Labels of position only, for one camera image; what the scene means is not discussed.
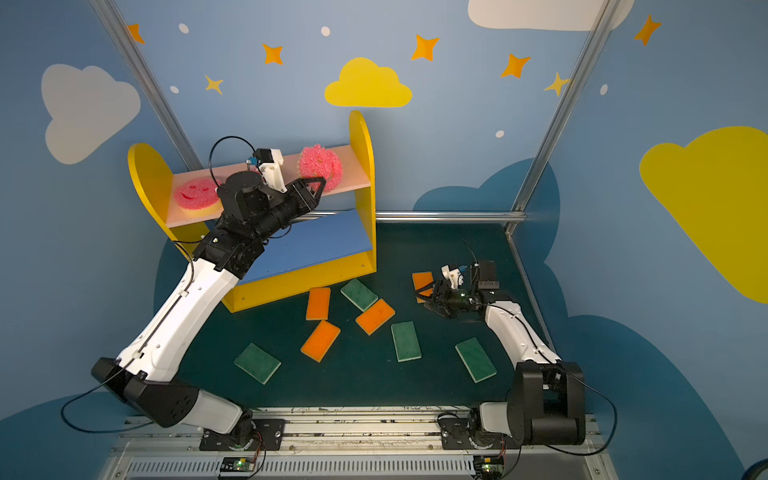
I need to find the left aluminium corner post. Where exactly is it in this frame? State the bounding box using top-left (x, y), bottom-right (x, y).
top-left (89, 0), bottom-right (203, 171)

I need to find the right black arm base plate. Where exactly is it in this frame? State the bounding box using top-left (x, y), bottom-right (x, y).
top-left (436, 413), bottom-right (515, 451)

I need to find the left small circuit board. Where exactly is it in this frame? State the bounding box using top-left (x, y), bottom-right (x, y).
top-left (218, 457), bottom-right (256, 477)

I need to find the yellow shelf with pink and blue boards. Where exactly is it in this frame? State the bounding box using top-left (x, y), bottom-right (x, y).
top-left (127, 111), bottom-right (377, 312)

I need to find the small circuit board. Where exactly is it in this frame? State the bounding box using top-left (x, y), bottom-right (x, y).
top-left (218, 457), bottom-right (256, 477)
top-left (473, 456), bottom-right (506, 480)

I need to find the green sponge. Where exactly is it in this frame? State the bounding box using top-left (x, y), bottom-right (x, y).
top-left (340, 279), bottom-right (379, 312)
top-left (391, 322), bottom-right (422, 362)
top-left (455, 337), bottom-right (497, 383)
top-left (234, 344), bottom-right (282, 385)

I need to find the pink smiley sponge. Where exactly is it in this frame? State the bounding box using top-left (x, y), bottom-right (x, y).
top-left (298, 145), bottom-right (344, 191)
top-left (173, 177), bottom-right (221, 217)

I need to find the back aluminium floor bar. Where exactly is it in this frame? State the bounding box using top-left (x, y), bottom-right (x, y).
top-left (311, 209), bottom-right (527, 224)

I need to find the orange sponge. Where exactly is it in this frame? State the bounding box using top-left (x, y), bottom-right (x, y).
top-left (305, 287), bottom-right (331, 321)
top-left (356, 299), bottom-right (395, 336)
top-left (300, 320), bottom-right (341, 363)
top-left (412, 271), bottom-right (434, 303)

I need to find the right aluminium corner post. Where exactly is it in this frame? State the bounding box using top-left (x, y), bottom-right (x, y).
top-left (505, 0), bottom-right (622, 240)

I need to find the right small circuit board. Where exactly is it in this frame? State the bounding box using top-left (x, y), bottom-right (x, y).
top-left (473, 456), bottom-right (506, 480)

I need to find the aluminium rail frame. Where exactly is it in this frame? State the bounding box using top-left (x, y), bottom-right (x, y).
top-left (100, 406), bottom-right (618, 479)

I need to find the aluminium corner post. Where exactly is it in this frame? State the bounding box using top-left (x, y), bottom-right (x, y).
top-left (89, 0), bottom-right (203, 171)
top-left (505, 0), bottom-right (622, 240)

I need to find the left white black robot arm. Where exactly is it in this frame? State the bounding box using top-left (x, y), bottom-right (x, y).
top-left (91, 171), bottom-right (326, 444)

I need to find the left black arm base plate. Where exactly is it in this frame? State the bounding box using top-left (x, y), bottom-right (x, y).
top-left (199, 418), bottom-right (286, 452)

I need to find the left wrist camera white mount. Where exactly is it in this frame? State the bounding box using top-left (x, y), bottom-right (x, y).
top-left (253, 148), bottom-right (287, 193)

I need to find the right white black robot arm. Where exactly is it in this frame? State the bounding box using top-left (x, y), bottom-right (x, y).
top-left (412, 260), bottom-right (586, 447)

